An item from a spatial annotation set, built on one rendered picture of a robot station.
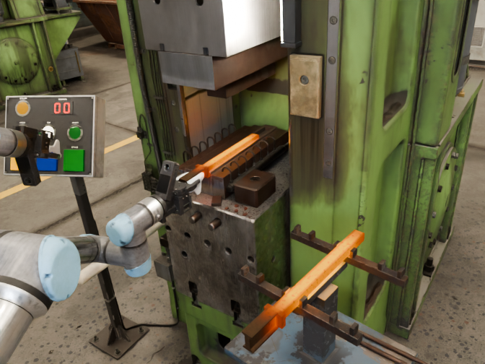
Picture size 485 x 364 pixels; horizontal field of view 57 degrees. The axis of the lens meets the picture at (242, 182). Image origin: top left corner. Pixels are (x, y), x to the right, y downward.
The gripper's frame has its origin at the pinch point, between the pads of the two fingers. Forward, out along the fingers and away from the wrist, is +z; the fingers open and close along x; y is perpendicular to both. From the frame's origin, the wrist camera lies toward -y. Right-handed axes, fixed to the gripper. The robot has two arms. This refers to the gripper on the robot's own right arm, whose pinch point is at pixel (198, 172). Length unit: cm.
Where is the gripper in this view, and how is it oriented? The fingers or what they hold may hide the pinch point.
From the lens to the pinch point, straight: 140.2
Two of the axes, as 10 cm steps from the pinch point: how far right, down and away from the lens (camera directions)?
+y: 0.6, 8.8, 4.7
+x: 8.3, 2.2, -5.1
